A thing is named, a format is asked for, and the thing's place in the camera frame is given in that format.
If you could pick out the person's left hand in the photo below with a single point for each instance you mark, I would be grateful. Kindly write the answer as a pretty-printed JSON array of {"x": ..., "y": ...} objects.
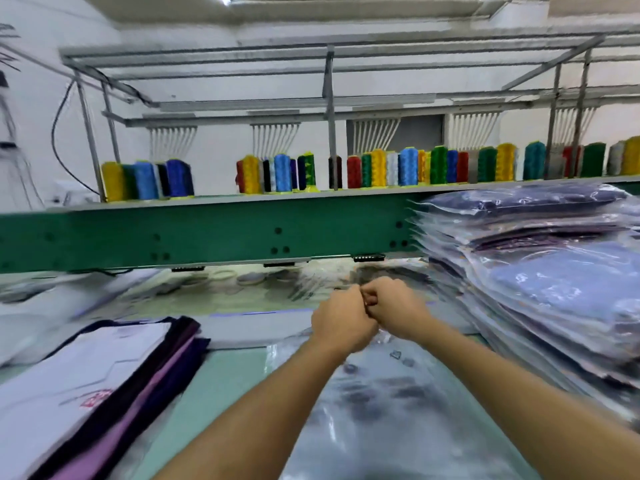
[{"x": 342, "y": 323}]

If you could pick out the grey metal thread rack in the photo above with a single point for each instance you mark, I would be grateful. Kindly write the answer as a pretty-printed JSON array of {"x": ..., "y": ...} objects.
[{"x": 329, "y": 95}]

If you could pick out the person's right hand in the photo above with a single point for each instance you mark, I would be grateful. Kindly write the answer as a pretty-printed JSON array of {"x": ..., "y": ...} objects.
[{"x": 398, "y": 307}]

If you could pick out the stack of plastic bags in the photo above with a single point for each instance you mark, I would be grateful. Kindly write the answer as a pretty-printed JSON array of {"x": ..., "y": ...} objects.
[{"x": 400, "y": 425}]

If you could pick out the person's right forearm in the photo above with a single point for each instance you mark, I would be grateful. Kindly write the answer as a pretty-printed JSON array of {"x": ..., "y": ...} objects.
[{"x": 540, "y": 410}]

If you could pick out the stack of bagged garments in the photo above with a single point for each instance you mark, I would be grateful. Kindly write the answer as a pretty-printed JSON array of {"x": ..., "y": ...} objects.
[{"x": 530, "y": 225}]

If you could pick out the white shirt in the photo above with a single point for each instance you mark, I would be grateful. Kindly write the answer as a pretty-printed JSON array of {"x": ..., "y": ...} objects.
[{"x": 70, "y": 390}]

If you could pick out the person's left forearm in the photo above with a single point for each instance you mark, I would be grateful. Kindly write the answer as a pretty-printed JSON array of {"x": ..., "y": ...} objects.
[{"x": 250, "y": 425}]

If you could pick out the row of coloured thread spools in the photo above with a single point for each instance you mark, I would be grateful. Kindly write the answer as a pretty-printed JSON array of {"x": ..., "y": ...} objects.
[{"x": 400, "y": 170}]

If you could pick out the green machine beam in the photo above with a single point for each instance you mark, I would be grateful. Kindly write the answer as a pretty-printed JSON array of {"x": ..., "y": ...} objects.
[{"x": 200, "y": 235}]

